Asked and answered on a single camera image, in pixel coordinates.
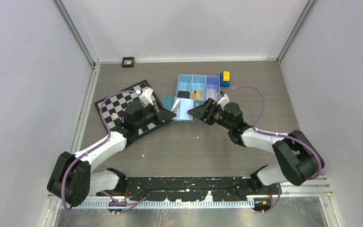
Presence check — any small black square box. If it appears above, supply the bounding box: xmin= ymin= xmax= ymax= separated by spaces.
xmin=121 ymin=57 xmax=135 ymax=68

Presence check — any black white chessboard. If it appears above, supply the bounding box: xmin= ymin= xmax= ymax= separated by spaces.
xmin=94 ymin=79 xmax=165 ymax=145

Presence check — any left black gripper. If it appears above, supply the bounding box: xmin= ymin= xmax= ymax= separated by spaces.
xmin=135 ymin=100 xmax=176 ymax=130

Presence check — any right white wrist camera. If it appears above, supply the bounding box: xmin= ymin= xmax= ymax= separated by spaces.
xmin=217 ymin=91 xmax=230 ymax=109

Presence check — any clear item in tray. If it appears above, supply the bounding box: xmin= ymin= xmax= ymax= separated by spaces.
xmin=206 ymin=88 xmax=218 ymax=100

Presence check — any blue and orange toy block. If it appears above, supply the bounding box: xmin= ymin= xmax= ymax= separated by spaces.
xmin=220 ymin=71 xmax=231 ymax=87

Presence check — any blue compartment organizer tray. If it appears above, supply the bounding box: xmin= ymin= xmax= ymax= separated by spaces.
xmin=176 ymin=74 xmax=220 ymax=101

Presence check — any orange card in tray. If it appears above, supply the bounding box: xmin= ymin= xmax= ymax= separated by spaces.
xmin=192 ymin=90 xmax=204 ymax=100

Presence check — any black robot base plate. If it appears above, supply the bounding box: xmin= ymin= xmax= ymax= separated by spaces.
xmin=95 ymin=176 xmax=282 ymax=203

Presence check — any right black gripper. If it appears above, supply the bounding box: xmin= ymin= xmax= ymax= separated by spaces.
xmin=188 ymin=97 xmax=233 ymax=130

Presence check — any black item in tray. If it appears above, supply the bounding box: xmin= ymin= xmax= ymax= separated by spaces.
xmin=177 ymin=90 xmax=190 ymax=99

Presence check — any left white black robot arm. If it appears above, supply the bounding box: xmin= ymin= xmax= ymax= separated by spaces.
xmin=47 ymin=101 xmax=176 ymax=210

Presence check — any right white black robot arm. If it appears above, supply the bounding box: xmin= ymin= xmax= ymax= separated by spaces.
xmin=188 ymin=98 xmax=325 ymax=194

